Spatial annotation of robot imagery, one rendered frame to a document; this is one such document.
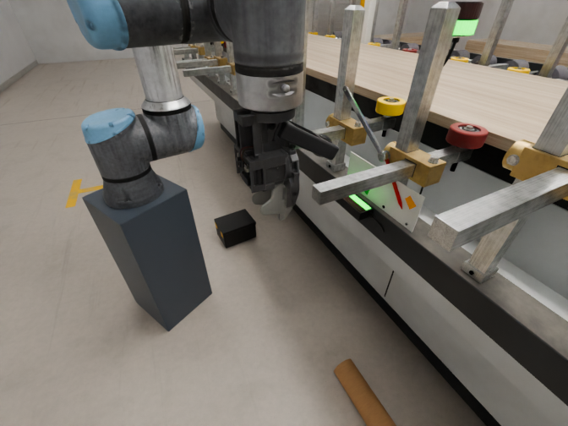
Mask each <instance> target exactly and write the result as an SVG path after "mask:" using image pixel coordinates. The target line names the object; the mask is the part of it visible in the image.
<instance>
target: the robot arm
mask: <svg viewBox="0 0 568 426"><path fill-rule="evenodd" d="M67 3H68V5H69V8H70V10H71V12H72V15H73V16H74V19H75V21H76V23H77V24H78V26H79V29H80V31H81V33H82V35H83V36H84V38H85V39H86V40H87V41H88V42H89V43H90V44H91V45H92V46H93V47H94V48H96V49H100V50H109V49H112V50H115V51H123V50H125V49H126V48H132V51H133V55H134V60H135V62H136V66H137V69H138V72H139V77H140V80H141V84H142V86H143V90H144V93H145V100H144V101H143V103H142V104H141V108H142V111H143V113H141V114H137V115H135V114H134V112H133V111H132V110H131V109H129V108H113V109H108V110H105V111H101V112H97V113H94V114H92V115H90V116H88V117H87V118H86V119H85V120H84V121H83V122H82V124H81V129H82V132H83V135H84V137H85V142H86V144H87V145H88V147H89V149H90V153H91V154H92V156H93V159H94V161H95V163H96V166H97V168H98V170H99V172H100V174H101V177H102V179H103V198H104V200H105V202H106V204H107V205H108V206H110V207H112V208H115V209H132V208H137V207H140V206H143V205H147V204H149V203H150V202H152V201H154V200H156V199H157V198H158V197H160V196H161V194H162V193H163V190H164V187H163V183H162V181H161V179H160V178H159V177H158V176H157V175H156V173H155V172H154V171H153V170H152V168H151V165H150V162H151V161H157V160H160V159H163V158H167V157H170V156H176V155H180V154H183V153H187V152H191V151H193V150H197V149H199V148H201V147H202V145H203V144H204V142H205V127H204V123H203V119H202V117H201V114H200V113H199V109H198V108H197V107H196V106H195V105H191V102H190V99H188V98H187V97H186V96H184V95H183V93H182V88H181V84H180V80H179V76H178V68H177V64H176V59H175V56H174V51H173V47H172V45H177V44H194V43H206V42H216V41H228V42H231V43H232V46H233V55H234V62H235V73H236V81H237V91H238V103H239V105H240V106H241V107H243V108H238V109H233V116H234V124H235V132H236V140H237V143H236V144H234V153H235V160H236V168H237V173H240V176H241V177H242V180H243V181H244V182H245V183H246V184H247V186H249V187H250V189H251V191H252V193H255V194H254V195H253V197H252V201H253V203H254V204H256V205H262V206H261V207H260V213H261V214H262V215H274V214H277V217H278V219H279V220H280V221H283V220H284V219H285V218H286V217H287V216H288V214H289V213H290V212H291V210H292V207H293V206H294V205H295V204H296V201H297V198H298V194H299V175H300V173H299V161H298V154H297V152H296V150H295V147H296V146H299V147H301V148H303V149H305V150H308V151H311V152H313V153H314V154H315V155H316V156H318V157H324V158H327V159H329V160H333V159H334V158H335V156H336V154H337V152H338V150H339V147H338V146H336V145H335V144H333V143H332V140H331V139H330V137H329V136H327V135H325V134H317V133H315V132H313V131H311V130H309V129H306V128H304V127H302V126H300V125H298V124H296V123H294V122H292V121H290V120H291V119H293V118H294V117H295V115H296V107H298V106H300V105H301V103H302V102H303V58H304V34H305V10H306V0H67ZM256 192H257V193H256Z"/></svg>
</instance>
